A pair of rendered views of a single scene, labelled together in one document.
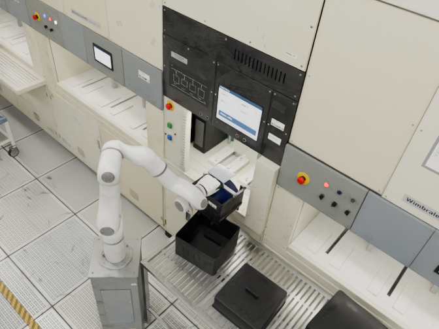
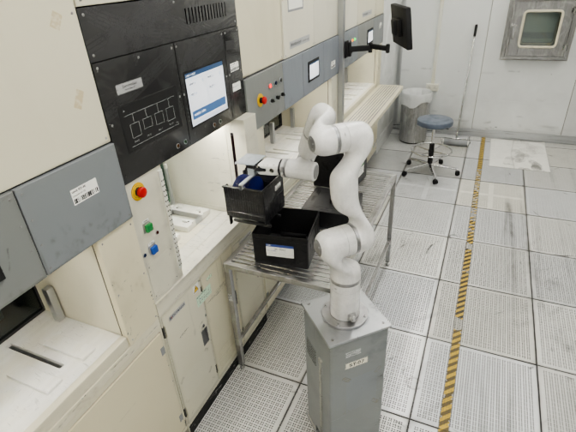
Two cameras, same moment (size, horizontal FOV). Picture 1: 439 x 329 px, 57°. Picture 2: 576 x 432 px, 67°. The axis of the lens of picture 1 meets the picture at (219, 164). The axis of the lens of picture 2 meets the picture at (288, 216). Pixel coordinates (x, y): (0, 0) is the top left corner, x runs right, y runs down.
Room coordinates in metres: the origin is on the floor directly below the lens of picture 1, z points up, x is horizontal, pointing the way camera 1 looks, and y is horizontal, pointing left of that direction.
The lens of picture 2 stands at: (1.81, 1.82, 2.02)
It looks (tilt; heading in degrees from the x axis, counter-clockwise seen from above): 30 degrees down; 259
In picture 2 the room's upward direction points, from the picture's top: 3 degrees counter-clockwise
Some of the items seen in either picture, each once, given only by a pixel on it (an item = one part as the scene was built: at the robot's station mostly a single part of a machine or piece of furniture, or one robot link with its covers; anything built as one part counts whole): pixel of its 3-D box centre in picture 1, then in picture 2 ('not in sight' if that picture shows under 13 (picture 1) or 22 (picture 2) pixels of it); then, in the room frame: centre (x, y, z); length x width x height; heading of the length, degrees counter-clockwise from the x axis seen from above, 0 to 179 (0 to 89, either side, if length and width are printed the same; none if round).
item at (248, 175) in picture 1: (259, 180); (183, 216); (1.95, -0.28, 0.89); 0.22 x 0.21 x 0.04; 143
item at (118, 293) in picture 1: (121, 289); (343, 375); (1.33, 0.54, 0.38); 0.28 x 0.28 x 0.76; 8
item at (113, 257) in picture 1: (114, 246); (345, 296); (1.33, 0.54, 0.85); 0.19 x 0.19 x 0.18
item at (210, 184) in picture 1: (207, 185); (273, 165); (1.50, 0.05, 1.25); 0.11 x 0.10 x 0.07; 143
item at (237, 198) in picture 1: (218, 192); (255, 189); (1.59, -0.01, 1.11); 0.24 x 0.20 x 0.32; 53
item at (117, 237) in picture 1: (111, 217); (338, 255); (1.36, 0.54, 1.07); 0.19 x 0.12 x 0.24; 9
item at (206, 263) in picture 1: (207, 240); (287, 236); (1.45, 0.02, 0.85); 0.28 x 0.28 x 0.17; 62
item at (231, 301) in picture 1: (250, 297); (333, 206); (1.12, -0.25, 0.83); 0.29 x 0.29 x 0.13; 55
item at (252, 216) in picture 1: (252, 150); (140, 213); (2.16, -0.22, 0.98); 0.95 x 0.88 x 1.95; 143
